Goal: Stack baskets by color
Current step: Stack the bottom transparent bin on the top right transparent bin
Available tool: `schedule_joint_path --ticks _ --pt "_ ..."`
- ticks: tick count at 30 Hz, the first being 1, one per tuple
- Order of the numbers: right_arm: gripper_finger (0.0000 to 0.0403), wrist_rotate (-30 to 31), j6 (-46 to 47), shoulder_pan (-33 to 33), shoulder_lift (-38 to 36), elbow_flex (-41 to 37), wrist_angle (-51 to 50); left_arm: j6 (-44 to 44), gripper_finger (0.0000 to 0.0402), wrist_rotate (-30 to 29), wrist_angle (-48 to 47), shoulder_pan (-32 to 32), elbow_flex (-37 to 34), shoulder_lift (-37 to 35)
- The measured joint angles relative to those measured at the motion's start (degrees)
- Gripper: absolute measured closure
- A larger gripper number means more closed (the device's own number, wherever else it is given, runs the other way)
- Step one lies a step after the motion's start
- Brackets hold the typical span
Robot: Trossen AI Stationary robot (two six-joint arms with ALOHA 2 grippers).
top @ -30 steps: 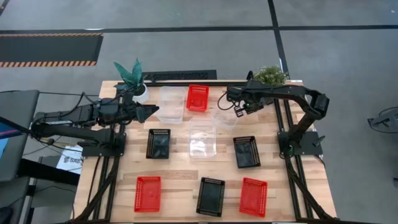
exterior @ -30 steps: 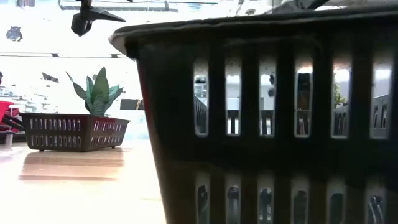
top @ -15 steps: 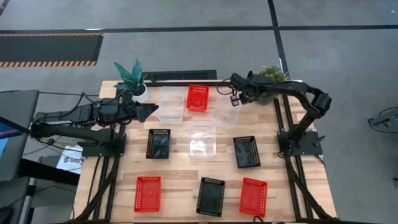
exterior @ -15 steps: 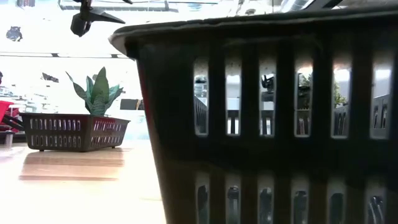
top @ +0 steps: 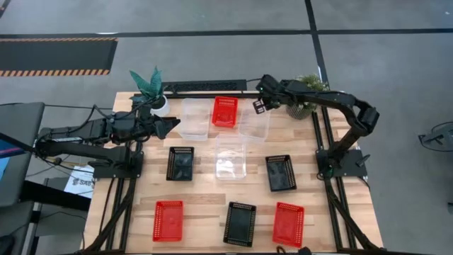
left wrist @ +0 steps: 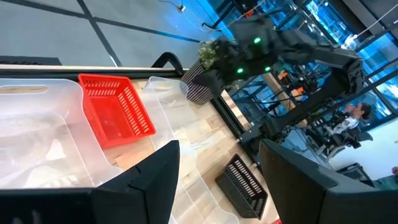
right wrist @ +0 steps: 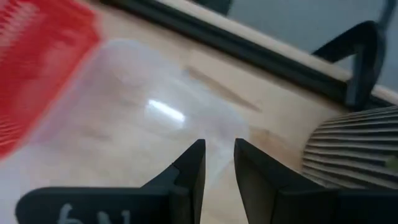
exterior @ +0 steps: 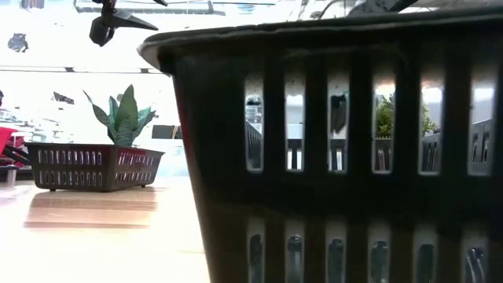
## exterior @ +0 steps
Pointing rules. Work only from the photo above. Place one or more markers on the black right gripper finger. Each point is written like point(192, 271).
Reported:
point(371, 8)

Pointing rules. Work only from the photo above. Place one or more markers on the red plastic slotted basket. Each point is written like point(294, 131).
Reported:
point(70, 168)

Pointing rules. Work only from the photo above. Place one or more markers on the dark hanging ceiling fixture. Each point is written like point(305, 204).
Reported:
point(63, 98)

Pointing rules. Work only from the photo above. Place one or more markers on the black ceiling-mounted device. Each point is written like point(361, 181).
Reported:
point(17, 43)

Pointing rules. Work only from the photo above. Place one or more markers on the snake plant in white pot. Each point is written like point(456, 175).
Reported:
point(125, 118)

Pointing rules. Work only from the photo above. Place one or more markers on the standing person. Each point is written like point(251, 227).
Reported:
point(338, 112)

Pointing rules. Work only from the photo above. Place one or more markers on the bushy plant in striped pot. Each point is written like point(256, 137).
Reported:
point(383, 118)

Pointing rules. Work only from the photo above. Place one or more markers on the black computer monitor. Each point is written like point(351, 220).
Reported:
point(165, 132)

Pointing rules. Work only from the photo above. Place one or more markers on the red background object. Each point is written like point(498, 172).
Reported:
point(8, 135)

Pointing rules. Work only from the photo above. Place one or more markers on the small silver metal post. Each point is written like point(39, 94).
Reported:
point(11, 175)

